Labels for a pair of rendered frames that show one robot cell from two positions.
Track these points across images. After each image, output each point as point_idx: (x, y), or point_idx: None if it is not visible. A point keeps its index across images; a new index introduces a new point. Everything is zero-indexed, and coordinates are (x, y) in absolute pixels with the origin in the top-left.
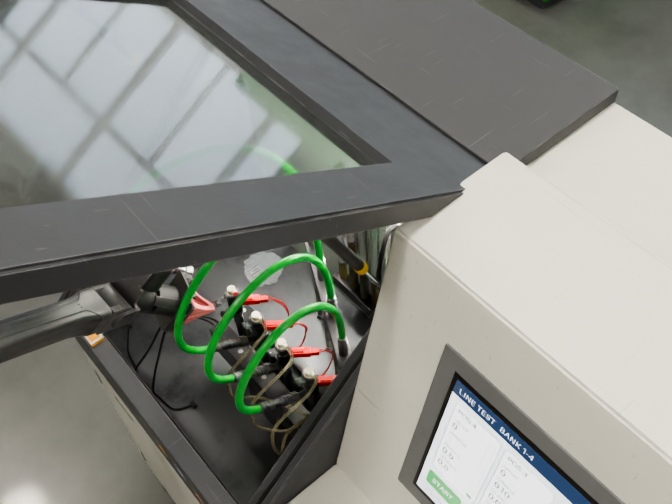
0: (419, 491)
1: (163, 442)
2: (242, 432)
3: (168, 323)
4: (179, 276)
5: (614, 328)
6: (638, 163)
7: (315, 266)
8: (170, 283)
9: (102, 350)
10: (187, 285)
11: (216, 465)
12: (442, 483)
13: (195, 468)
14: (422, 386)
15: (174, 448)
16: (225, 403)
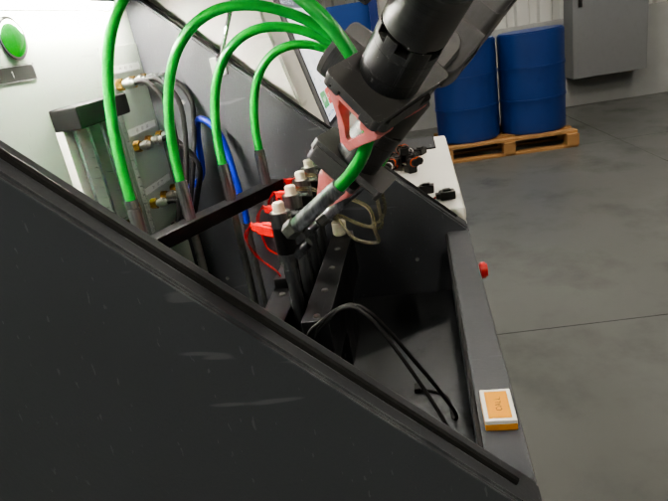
0: (332, 126)
1: (481, 280)
2: (391, 347)
3: (382, 166)
4: (323, 139)
5: None
6: None
7: (177, 226)
8: (338, 156)
9: (494, 386)
10: (327, 130)
11: (441, 335)
12: (322, 94)
13: (464, 258)
14: (284, 32)
15: (472, 273)
16: (382, 376)
